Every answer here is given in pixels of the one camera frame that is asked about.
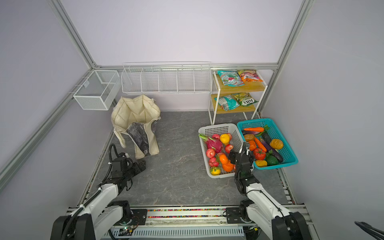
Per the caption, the red apple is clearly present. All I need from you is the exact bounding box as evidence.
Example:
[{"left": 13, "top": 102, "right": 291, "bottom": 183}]
[
  {"left": 206, "top": 148, "right": 216, "bottom": 159},
  {"left": 225, "top": 144, "right": 234, "bottom": 154}
]

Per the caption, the orange fruit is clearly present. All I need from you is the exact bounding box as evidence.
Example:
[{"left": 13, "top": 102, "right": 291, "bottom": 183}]
[
  {"left": 218, "top": 153, "right": 229, "bottom": 165},
  {"left": 222, "top": 163, "right": 235, "bottom": 173}
]

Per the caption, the yellow mango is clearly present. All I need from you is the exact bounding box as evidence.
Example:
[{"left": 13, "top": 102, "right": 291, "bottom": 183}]
[{"left": 220, "top": 134, "right": 231, "bottom": 145}]

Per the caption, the cream canvas grocery bag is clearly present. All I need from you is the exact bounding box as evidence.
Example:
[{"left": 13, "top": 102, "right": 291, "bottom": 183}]
[{"left": 111, "top": 95, "right": 161, "bottom": 159}]

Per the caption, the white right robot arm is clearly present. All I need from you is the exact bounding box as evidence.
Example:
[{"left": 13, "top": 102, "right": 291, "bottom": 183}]
[{"left": 229, "top": 142, "right": 312, "bottom": 240}]

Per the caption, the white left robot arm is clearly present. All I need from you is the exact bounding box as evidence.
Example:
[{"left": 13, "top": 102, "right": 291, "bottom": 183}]
[{"left": 50, "top": 144, "right": 147, "bottom": 240}]

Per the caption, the teal snack bag lower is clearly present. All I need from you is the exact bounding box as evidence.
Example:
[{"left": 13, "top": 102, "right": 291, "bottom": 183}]
[{"left": 214, "top": 95, "right": 240, "bottom": 112}]

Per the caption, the teal snack bag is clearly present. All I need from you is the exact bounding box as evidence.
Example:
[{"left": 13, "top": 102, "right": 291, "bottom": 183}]
[
  {"left": 218, "top": 70, "right": 244, "bottom": 87},
  {"left": 214, "top": 95, "right": 240, "bottom": 112}
]

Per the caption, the green snack bag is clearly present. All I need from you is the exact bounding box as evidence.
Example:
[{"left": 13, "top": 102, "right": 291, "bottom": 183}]
[{"left": 232, "top": 93, "right": 258, "bottom": 107}]

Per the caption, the teal snack bag top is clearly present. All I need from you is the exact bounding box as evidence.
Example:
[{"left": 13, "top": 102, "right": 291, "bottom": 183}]
[{"left": 218, "top": 70, "right": 244, "bottom": 87}]

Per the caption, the orange snack bag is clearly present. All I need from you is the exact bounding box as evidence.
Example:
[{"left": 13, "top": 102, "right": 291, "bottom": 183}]
[{"left": 238, "top": 70, "right": 263, "bottom": 83}]

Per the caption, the white plastic fruit basket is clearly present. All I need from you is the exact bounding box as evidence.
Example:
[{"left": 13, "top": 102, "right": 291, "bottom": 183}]
[{"left": 199, "top": 124, "right": 255, "bottom": 182}]

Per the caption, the red tomato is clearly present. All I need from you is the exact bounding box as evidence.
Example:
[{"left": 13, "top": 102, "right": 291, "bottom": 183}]
[{"left": 253, "top": 148, "right": 266, "bottom": 161}]

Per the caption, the dark purple eggplant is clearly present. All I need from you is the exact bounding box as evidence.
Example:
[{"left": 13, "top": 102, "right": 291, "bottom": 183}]
[{"left": 260, "top": 132, "right": 284, "bottom": 163}]

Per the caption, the green avocado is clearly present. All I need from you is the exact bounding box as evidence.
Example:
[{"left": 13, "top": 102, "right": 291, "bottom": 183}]
[{"left": 265, "top": 155, "right": 280, "bottom": 166}]

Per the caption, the pink dragon fruit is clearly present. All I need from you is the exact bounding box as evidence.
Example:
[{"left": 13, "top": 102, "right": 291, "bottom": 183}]
[{"left": 199, "top": 134, "right": 223, "bottom": 153}]

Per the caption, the yellow lemon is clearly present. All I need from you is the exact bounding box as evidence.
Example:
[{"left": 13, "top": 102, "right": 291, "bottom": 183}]
[{"left": 210, "top": 167, "right": 221, "bottom": 176}]

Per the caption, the red apple in basket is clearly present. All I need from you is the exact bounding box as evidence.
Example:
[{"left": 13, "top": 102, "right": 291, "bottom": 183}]
[{"left": 206, "top": 148, "right": 216, "bottom": 159}]

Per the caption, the brown potato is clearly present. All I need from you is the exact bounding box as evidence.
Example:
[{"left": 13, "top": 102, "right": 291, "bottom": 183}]
[{"left": 269, "top": 139, "right": 284, "bottom": 150}]

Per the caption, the teal plastic vegetable basket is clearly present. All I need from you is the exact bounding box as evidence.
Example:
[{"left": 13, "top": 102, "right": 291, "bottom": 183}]
[{"left": 237, "top": 119, "right": 299, "bottom": 170}]

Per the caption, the two-tier wooden shelf rack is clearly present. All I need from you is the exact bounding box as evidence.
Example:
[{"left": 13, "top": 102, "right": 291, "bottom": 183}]
[{"left": 208, "top": 71, "right": 268, "bottom": 125}]

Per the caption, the white mesh box basket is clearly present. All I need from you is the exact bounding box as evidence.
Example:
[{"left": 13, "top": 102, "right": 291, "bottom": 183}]
[{"left": 74, "top": 70, "right": 122, "bottom": 111}]

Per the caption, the black tripod leg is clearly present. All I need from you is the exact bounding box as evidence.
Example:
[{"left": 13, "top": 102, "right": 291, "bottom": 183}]
[{"left": 355, "top": 221, "right": 384, "bottom": 240}]

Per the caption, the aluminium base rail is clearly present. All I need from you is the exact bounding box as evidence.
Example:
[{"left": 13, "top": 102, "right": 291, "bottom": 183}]
[{"left": 64, "top": 203, "right": 314, "bottom": 240}]

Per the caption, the white wire wall basket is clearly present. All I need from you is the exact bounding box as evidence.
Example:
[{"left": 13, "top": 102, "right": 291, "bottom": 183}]
[{"left": 121, "top": 62, "right": 212, "bottom": 94}]

